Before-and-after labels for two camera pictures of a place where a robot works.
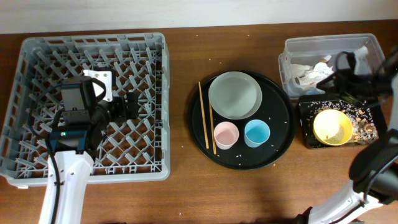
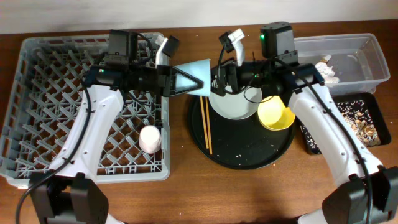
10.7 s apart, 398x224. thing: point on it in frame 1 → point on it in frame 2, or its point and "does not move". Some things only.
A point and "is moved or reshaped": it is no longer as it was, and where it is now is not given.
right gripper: [342, 83] → [219, 79]
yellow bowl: [333, 127] is moved or reshaped
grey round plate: [235, 95] does not move
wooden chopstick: [199, 86] does not move
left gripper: [123, 114] → [168, 81]
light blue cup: [257, 132] → [199, 69]
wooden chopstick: [213, 134] is moved or reshaped
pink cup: [226, 134] → [150, 139]
